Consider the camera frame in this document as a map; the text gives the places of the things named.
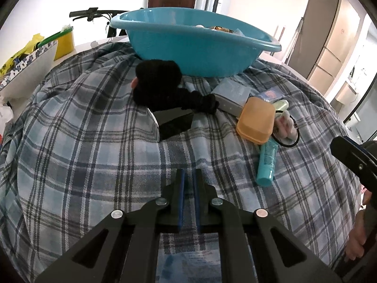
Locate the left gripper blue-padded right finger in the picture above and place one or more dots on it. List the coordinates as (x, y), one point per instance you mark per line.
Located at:
(255, 246)

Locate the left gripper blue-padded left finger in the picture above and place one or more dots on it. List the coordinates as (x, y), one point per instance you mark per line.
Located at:
(123, 247)

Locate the white pink cotton pad pack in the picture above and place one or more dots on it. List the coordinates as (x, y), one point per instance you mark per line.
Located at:
(284, 128)

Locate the black fuzzy scrunchie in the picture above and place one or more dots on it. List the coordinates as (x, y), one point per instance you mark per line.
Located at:
(157, 87)

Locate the person's right hand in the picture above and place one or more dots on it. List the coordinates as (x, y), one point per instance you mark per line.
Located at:
(357, 238)

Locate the teal cosmetic tube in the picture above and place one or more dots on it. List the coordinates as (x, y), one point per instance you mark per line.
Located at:
(266, 166)

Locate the light green tube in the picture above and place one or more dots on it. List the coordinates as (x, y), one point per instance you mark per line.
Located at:
(281, 105)

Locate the blue pink wet-wipe pack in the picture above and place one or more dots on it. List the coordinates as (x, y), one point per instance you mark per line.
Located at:
(271, 95)

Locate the orange plastic soap box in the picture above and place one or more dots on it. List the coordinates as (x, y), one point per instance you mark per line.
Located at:
(256, 121)

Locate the blue plaid tablecloth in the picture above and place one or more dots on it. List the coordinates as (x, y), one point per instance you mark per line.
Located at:
(82, 148)

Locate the beige refrigerator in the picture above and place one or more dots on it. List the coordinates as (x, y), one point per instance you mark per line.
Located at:
(326, 37)

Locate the black small box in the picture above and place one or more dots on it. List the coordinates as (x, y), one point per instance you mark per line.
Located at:
(171, 122)

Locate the grey-blue tissue pack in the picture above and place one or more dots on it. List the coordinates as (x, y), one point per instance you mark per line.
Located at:
(231, 96)

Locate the blue plastic basin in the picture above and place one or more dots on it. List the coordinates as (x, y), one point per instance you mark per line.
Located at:
(201, 43)

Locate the white blue floral tray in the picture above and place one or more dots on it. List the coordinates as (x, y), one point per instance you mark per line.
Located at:
(24, 78)

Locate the yellow container green lid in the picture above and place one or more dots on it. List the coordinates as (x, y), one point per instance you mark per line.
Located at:
(65, 41)

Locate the yellow plastic bag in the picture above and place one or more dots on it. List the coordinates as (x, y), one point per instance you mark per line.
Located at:
(21, 54)

